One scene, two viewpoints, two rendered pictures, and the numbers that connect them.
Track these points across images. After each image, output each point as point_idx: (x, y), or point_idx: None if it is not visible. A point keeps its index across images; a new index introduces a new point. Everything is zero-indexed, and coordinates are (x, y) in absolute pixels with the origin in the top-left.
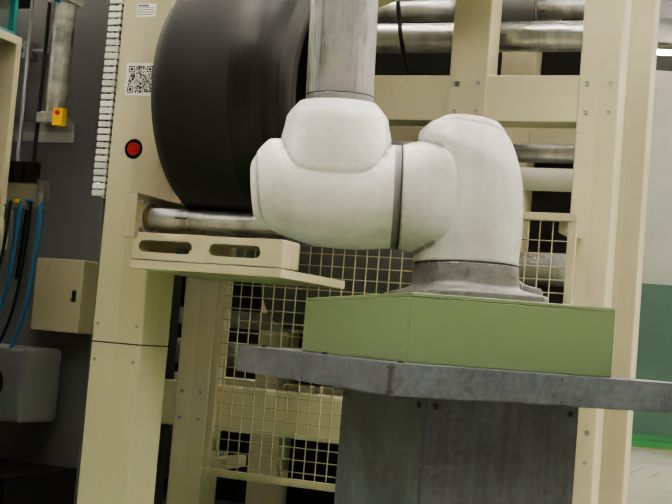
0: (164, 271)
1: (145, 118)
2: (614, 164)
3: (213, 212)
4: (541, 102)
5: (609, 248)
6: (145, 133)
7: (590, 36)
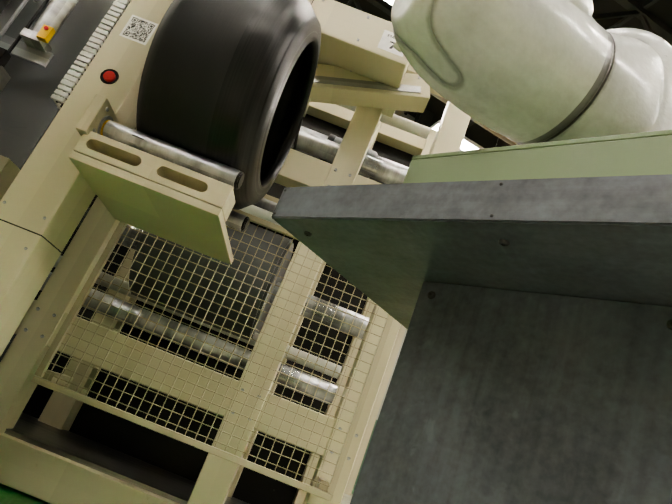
0: (98, 178)
1: (131, 58)
2: None
3: (171, 144)
4: None
5: None
6: (126, 69)
7: None
